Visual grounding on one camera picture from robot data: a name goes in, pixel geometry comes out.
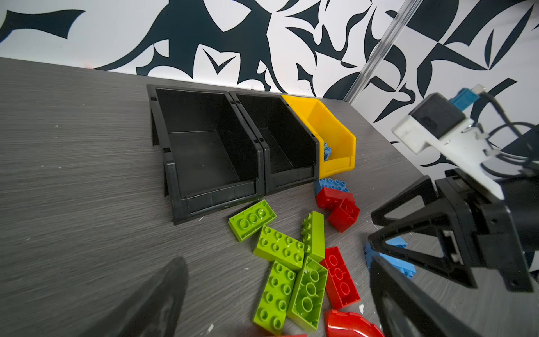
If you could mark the green lego upside down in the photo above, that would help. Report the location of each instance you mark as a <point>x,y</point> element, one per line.
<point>308,295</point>

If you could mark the left black bin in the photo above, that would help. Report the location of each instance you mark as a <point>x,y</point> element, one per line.
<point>211,158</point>

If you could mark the red arch lego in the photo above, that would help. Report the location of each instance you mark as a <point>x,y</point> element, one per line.
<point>338,324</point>

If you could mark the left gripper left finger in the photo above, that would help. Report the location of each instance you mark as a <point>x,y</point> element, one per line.
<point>153,310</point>

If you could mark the red lego 2x4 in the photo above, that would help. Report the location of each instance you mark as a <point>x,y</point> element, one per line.
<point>341,289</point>

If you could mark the middle black bin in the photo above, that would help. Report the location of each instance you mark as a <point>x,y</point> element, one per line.
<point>290,150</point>

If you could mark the green lego flat top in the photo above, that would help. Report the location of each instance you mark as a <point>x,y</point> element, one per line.
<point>249,221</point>

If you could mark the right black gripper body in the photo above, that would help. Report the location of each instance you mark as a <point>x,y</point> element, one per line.
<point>479,230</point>

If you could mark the green lego long lower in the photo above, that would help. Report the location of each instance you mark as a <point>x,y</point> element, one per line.
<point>274,303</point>

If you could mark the red lego cluster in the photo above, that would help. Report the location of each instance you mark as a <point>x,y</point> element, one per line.
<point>343,207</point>

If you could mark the yellow bin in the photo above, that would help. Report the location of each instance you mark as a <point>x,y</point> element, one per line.
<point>327,129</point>

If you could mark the blue lego stack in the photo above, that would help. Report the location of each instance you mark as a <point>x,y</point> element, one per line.
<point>404,267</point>

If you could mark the green lego 2x4 middle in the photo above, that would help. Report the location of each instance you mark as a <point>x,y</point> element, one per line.
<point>273,245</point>

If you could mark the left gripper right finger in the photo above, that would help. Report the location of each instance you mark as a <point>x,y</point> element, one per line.
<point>405,310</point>

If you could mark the green lego on side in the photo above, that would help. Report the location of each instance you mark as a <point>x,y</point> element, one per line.
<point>313,236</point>

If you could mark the black bin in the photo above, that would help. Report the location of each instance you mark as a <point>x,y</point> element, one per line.
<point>211,158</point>
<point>290,150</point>

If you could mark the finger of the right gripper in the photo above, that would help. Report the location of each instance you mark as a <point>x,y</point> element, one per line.
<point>422,188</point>
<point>428,239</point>

